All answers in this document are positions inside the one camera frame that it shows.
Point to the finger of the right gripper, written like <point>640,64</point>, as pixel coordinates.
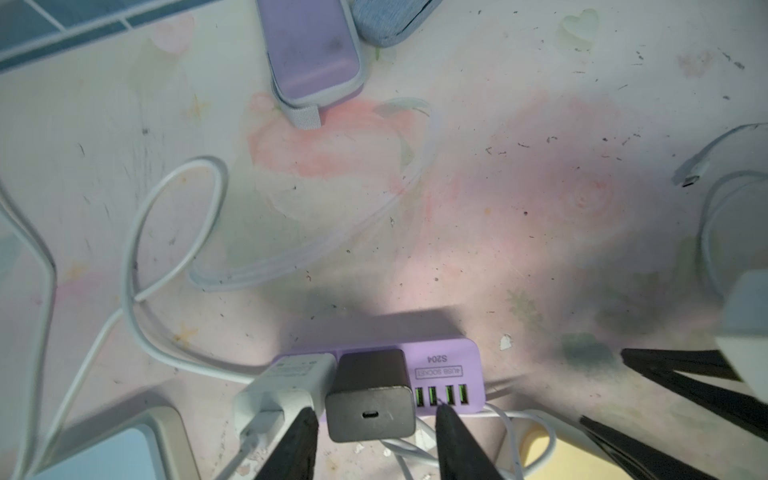
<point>675,371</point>
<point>637,459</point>

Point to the purple power strip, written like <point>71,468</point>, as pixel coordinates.
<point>444,370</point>

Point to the white charger adapter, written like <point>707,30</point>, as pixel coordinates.
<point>266,408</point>

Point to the purple case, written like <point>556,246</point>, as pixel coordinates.
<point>314,55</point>

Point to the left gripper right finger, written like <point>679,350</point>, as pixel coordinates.
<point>459,455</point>

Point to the yellow electronic scale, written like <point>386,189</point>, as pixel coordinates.
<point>575,456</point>

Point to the blue electronic scale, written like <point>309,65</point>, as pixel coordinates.
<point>151,445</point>

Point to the black charger adapter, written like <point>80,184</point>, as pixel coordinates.
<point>371,398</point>

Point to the grey blue case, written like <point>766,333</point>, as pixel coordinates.
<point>385,23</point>

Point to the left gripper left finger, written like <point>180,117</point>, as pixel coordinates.
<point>295,455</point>

